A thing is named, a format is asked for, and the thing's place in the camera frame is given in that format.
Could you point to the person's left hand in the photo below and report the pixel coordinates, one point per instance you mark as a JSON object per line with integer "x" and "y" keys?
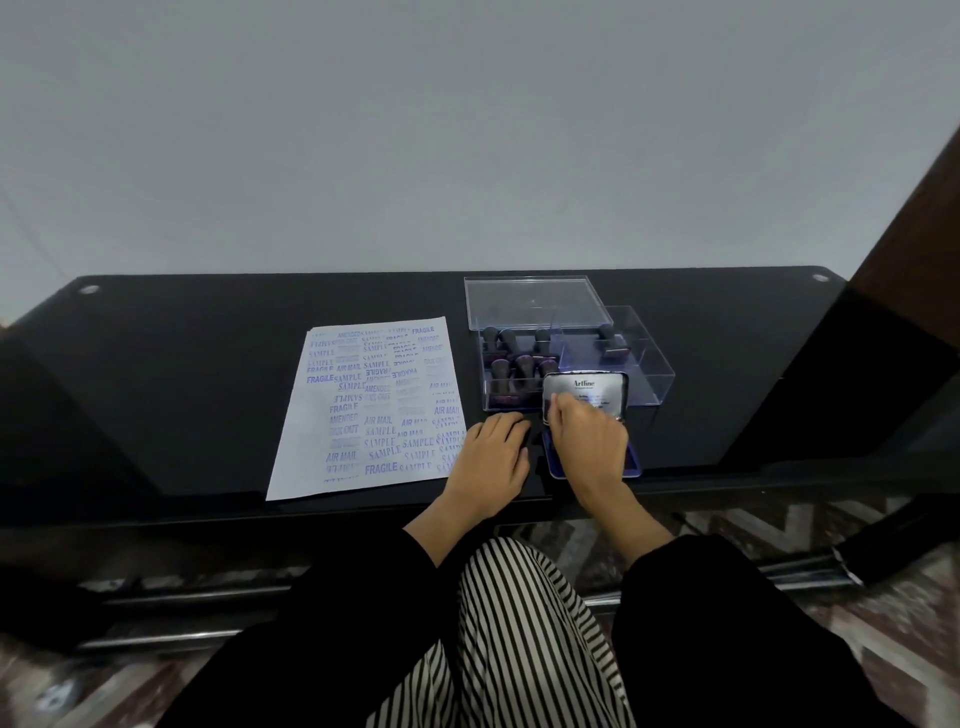
{"x": 487, "y": 465}

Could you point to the person's right hand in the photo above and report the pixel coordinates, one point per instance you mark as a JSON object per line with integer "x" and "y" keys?
{"x": 592, "y": 450}

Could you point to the person's right thumb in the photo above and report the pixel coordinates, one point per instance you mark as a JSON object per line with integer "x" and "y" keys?
{"x": 553, "y": 417}

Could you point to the person's left thumb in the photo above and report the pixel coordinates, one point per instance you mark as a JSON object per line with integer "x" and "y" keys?
{"x": 522, "y": 469}

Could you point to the blue ink pad metal tin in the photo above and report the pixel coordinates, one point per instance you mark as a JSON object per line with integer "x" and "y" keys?
{"x": 600, "y": 386}

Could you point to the person's right forearm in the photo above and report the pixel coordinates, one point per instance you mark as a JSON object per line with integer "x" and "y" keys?
{"x": 637, "y": 536}

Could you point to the person's left forearm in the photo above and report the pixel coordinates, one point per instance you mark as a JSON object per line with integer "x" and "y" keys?
{"x": 431, "y": 536}

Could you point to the single flat rubber stamp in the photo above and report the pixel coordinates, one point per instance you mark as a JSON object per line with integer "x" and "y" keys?
{"x": 613, "y": 343}

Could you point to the clear plastic compartment box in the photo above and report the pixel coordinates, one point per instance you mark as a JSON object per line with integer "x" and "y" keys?
{"x": 645, "y": 367}

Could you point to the clear plastic box lid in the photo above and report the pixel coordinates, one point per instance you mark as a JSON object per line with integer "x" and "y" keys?
{"x": 529, "y": 300}

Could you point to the black white striped trousers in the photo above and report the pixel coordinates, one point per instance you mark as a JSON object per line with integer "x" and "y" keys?
{"x": 517, "y": 637}

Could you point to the white paper sheet blue stamped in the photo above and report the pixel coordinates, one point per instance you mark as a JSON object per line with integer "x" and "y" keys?
{"x": 360, "y": 405}

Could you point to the black long sleeved top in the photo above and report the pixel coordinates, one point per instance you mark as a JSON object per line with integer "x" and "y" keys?
{"x": 750, "y": 660}

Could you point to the black table leg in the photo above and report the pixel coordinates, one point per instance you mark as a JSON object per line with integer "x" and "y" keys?
{"x": 900, "y": 536}

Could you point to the brown wooden panel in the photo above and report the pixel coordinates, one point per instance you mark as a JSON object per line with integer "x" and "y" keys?
{"x": 919, "y": 232}

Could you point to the chrome table rail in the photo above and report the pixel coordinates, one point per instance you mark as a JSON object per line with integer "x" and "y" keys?
{"x": 180, "y": 596}

